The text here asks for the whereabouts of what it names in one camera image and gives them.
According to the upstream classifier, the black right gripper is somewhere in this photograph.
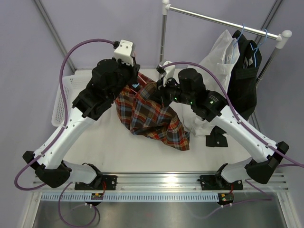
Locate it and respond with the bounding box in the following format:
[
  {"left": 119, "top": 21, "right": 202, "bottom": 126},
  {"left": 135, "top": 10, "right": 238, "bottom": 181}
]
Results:
[{"left": 150, "top": 75, "right": 194, "bottom": 108}]

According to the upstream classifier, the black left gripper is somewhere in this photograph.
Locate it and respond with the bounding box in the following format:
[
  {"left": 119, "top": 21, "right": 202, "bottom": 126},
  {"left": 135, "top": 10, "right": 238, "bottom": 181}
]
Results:
[{"left": 108, "top": 57, "right": 140, "bottom": 101}]

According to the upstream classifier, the red plaid shirt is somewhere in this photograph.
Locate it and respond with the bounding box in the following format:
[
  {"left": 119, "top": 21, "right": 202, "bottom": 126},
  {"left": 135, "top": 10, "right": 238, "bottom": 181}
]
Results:
[{"left": 114, "top": 73, "right": 190, "bottom": 151}]

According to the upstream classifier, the white shirt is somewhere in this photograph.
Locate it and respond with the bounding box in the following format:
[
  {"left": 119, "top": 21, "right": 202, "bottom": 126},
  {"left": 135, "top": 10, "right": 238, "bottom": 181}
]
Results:
[{"left": 181, "top": 28, "right": 240, "bottom": 138}]

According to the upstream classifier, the blue wire hanger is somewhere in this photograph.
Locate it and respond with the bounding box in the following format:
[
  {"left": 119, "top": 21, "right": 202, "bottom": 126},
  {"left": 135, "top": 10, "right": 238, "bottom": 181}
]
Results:
[
  {"left": 250, "top": 28, "right": 268, "bottom": 67},
  {"left": 232, "top": 23, "right": 245, "bottom": 64}
]

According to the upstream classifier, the pink wire hanger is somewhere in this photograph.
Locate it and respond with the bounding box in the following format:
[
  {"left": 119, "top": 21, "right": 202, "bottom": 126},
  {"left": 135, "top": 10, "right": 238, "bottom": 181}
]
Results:
[{"left": 124, "top": 52, "right": 147, "bottom": 94}]

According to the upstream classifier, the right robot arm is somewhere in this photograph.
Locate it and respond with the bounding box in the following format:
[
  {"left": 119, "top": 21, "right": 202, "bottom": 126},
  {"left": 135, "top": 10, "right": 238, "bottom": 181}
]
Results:
[{"left": 151, "top": 66, "right": 289, "bottom": 189}]

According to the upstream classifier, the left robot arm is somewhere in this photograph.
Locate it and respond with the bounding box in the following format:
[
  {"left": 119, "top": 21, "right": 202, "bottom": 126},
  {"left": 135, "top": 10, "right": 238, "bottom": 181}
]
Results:
[{"left": 23, "top": 58, "right": 140, "bottom": 190}]

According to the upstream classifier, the black pinstripe shirt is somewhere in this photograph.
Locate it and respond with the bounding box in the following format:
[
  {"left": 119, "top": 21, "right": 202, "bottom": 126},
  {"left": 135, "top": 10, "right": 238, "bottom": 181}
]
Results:
[{"left": 205, "top": 29, "right": 263, "bottom": 148}]

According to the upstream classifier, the white plastic basket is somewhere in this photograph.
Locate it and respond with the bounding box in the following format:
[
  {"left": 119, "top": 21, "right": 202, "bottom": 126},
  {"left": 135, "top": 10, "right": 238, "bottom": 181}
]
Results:
[{"left": 51, "top": 74, "right": 91, "bottom": 127}]

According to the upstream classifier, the metal clothes rack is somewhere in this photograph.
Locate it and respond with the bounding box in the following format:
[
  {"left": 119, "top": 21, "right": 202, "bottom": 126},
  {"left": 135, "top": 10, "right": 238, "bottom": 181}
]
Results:
[{"left": 160, "top": 0, "right": 293, "bottom": 84}]

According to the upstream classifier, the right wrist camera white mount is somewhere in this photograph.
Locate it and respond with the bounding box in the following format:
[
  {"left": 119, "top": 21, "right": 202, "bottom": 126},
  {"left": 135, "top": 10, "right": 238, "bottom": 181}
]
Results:
[{"left": 156, "top": 60, "right": 175, "bottom": 87}]

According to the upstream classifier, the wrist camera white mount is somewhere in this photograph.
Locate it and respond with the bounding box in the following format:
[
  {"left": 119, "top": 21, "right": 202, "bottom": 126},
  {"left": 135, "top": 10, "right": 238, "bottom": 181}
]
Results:
[
  {"left": 114, "top": 39, "right": 134, "bottom": 67},
  {"left": 156, "top": 60, "right": 175, "bottom": 87}
]

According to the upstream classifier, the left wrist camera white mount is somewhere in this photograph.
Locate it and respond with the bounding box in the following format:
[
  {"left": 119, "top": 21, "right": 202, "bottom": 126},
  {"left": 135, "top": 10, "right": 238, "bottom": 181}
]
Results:
[{"left": 114, "top": 39, "right": 134, "bottom": 67}]

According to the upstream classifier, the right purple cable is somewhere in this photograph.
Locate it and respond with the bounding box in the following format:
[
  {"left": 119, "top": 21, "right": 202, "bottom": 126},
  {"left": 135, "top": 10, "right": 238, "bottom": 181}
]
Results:
[{"left": 158, "top": 61, "right": 304, "bottom": 167}]

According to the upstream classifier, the purple cable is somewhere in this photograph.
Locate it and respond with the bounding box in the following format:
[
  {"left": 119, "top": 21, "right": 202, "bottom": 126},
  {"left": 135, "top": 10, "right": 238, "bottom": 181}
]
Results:
[
  {"left": 158, "top": 61, "right": 304, "bottom": 167},
  {"left": 14, "top": 38, "right": 119, "bottom": 191}
]

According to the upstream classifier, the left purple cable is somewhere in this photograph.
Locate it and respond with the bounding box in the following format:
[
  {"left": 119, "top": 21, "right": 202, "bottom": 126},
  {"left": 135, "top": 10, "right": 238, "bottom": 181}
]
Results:
[{"left": 14, "top": 38, "right": 119, "bottom": 191}]

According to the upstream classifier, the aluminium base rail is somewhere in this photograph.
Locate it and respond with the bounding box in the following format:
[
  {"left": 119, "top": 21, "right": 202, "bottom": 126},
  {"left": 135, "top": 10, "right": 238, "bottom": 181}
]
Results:
[{"left": 30, "top": 172, "right": 289, "bottom": 193}]

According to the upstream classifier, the white slotted cable duct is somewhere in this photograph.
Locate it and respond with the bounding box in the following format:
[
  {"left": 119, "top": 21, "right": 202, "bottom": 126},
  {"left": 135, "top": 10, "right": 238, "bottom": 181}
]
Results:
[{"left": 40, "top": 192, "right": 219, "bottom": 202}]

